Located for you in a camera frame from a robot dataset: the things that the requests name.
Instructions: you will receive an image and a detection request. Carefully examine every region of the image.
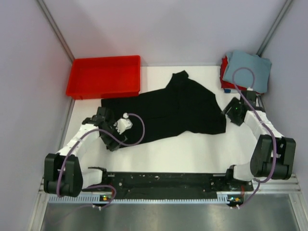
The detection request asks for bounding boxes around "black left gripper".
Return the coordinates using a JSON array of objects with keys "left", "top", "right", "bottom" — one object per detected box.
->
[{"left": 100, "top": 118, "right": 127, "bottom": 151}]

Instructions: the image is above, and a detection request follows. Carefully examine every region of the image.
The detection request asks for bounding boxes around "black t-shirt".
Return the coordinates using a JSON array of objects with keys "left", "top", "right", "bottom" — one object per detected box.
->
[{"left": 101, "top": 71, "right": 226, "bottom": 144}]

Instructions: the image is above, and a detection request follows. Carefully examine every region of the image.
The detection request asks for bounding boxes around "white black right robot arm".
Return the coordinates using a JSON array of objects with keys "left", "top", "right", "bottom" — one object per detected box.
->
[{"left": 222, "top": 90, "right": 296, "bottom": 191}]

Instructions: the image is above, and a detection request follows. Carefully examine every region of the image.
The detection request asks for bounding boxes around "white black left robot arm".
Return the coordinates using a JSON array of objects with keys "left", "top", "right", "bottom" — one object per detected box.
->
[{"left": 43, "top": 107, "right": 132, "bottom": 197}]

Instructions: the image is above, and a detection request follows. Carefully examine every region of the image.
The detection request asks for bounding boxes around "light blue folded t-shirt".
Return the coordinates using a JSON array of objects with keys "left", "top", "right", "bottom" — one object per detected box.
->
[{"left": 222, "top": 50, "right": 273, "bottom": 94}]

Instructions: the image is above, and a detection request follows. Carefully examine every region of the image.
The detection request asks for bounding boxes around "white blue folded t-shirt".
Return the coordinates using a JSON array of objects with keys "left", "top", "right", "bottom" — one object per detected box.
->
[{"left": 223, "top": 89, "right": 238, "bottom": 94}]

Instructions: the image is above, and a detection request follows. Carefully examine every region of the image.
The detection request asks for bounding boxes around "red folded t-shirt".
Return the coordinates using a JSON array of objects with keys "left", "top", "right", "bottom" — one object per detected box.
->
[{"left": 220, "top": 55, "right": 267, "bottom": 95}]

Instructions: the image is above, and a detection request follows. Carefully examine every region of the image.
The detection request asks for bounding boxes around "red plastic bin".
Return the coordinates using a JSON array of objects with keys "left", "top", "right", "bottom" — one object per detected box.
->
[{"left": 66, "top": 55, "right": 141, "bottom": 100}]

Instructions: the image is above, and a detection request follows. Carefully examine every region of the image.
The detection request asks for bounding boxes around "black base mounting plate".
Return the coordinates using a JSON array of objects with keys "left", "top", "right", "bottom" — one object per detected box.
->
[{"left": 101, "top": 172, "right": 253, "bottom": 199}]

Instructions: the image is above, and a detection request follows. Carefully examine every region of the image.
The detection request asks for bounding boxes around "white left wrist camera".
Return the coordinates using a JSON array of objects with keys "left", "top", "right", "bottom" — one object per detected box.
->
[{"left": 114, "top": 113, "right": 133, "bottom": 135}]

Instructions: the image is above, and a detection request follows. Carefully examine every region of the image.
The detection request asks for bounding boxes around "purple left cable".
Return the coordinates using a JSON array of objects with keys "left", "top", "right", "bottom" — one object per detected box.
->
[{"left": 55, "top": 112, "right": 145, "bottom": 212}]

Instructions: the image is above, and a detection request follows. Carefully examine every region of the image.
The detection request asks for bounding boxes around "grey slotted cable duct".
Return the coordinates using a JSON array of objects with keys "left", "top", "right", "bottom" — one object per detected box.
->
[{"left": 48, "top": 193, "right": 244, "bottom": 206}]

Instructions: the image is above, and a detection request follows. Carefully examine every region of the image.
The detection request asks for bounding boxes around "aluminium right corner post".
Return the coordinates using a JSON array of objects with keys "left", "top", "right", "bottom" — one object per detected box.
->
[{"left": 256, "top": 0, "right": 294, "bottom": 57}]

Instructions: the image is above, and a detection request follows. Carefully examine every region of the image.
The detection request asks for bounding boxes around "aluminium frame rail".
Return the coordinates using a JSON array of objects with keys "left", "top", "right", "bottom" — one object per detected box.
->
[{"left": 35, "top": 0, "right": 75, "bottom": 63}]

